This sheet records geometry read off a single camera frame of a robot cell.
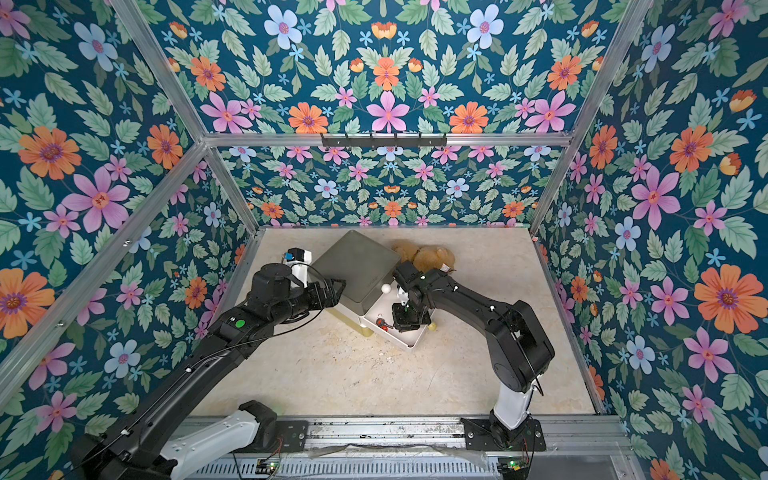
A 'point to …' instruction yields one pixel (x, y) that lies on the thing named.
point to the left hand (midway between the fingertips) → (337, 283)
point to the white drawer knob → (386, 288)
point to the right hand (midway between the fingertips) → (400, 327)
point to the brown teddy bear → (426, 258)
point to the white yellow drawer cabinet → (350, 317)
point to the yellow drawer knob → (432, 326)
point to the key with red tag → (383, 324)
